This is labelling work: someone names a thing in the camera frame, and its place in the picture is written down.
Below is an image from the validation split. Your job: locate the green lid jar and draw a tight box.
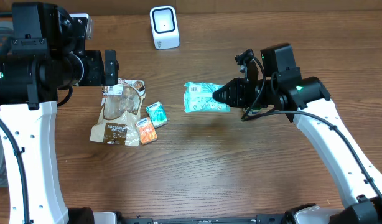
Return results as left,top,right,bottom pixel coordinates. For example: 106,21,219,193
243,107,261,116

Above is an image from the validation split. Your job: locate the white barcode scanner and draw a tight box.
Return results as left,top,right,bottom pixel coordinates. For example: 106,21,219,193
149,6,180,50

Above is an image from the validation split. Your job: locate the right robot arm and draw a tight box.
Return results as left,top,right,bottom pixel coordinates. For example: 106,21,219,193
213,43,382,223

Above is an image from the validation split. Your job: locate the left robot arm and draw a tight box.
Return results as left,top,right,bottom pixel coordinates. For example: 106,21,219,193
0,2,119,223

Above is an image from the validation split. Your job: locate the small teal packet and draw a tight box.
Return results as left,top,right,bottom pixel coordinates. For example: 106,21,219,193
146,101,168,128

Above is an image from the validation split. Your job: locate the beige bread bag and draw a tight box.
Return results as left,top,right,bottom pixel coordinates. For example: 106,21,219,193
90,78,146,146

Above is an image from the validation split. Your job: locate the teal white snack packet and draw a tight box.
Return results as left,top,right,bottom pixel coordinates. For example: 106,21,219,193
184,82,230,113

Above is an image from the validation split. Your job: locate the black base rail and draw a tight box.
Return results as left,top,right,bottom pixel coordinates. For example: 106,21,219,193
94,211,291,224

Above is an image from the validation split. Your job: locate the orange white packet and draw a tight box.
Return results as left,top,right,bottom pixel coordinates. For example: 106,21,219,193
136,117,157,145

